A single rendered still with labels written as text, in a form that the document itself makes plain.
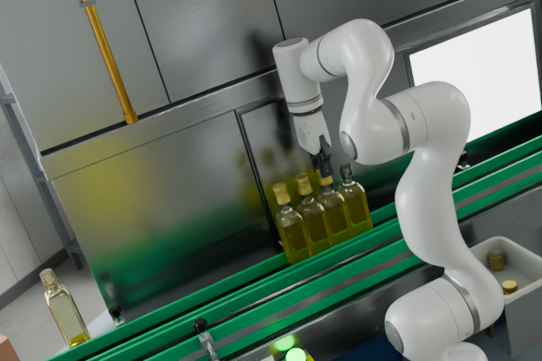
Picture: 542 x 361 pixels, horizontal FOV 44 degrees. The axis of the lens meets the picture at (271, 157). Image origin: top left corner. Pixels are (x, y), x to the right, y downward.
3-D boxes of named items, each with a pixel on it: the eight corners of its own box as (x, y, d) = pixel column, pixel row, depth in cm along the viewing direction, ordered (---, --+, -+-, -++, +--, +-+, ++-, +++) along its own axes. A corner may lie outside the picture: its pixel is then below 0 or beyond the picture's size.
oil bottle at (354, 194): (369, 245, 176) (352, 174, 168) (381, 254, 171) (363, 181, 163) (352, 253, 175) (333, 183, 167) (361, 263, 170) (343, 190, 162)
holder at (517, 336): (494, 277, 184) (485, 230, 178) (569, 327, 159) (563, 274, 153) (442, 303, 179) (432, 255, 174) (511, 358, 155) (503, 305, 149)
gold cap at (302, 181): (309, 187, 163) (304, 171, 161) (314, 191, 160) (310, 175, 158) (296, 192, 162) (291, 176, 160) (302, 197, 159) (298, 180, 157)
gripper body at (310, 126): (283, 105, 158) (294, 147, 163) (300, 114, 149) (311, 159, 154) (310, 94, 160) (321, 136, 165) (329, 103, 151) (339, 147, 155)
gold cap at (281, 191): (281, 197, 162) (277, 180, 160) (293, 197, 160) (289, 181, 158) (273, 204, 160) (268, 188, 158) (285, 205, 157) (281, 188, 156)
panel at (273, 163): (539, 110, 200) (527, 0, 187) (546, 112, 198) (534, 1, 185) (272, 228, 178) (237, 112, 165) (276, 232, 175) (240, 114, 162)
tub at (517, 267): (503, 260, 176) (498, 233, 173) (567, 300, 156) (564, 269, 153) (448, 288, 172) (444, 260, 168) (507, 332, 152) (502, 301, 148)
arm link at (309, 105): (280, 98, 157) (283, 109, 158) (294, 105, 149) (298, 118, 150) (310, 86, 159) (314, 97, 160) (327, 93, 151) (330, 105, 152)
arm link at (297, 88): (314, 85, 159) (280, 98, 157) (301, 32, 154) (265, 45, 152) (330, 91, 152) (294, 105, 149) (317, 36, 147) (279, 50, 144)
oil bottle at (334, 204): (351, 254, 175) (333, 183, 167) (361, 263, 170) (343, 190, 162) (332, 262, 174) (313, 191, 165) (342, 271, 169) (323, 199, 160)
